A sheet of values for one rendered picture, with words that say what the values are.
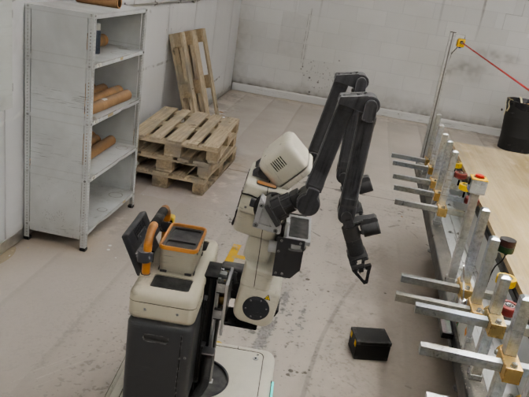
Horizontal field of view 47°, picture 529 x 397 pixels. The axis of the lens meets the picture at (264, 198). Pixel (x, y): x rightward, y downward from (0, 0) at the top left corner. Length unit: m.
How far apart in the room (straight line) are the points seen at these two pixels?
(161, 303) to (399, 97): 8.12
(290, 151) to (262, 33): 7.96
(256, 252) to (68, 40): 2.10
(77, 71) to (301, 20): 6.40
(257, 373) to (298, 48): 7.69
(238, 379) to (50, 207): 2.05
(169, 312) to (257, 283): 0.35
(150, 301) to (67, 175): 2.03
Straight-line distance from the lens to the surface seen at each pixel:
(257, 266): 2.33
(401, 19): 9.91
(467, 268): 2.72
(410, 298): 2.44
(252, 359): 2.90
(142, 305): 2.30
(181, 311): 2.28
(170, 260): 2.37
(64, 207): 4.26
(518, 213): 3.62
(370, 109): 1.96
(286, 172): 2.18
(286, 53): 10.04
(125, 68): 4.81
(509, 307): 2.49
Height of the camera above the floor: 1.95
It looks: 21 degrees down
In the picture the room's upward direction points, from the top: 9 degrees clockwise
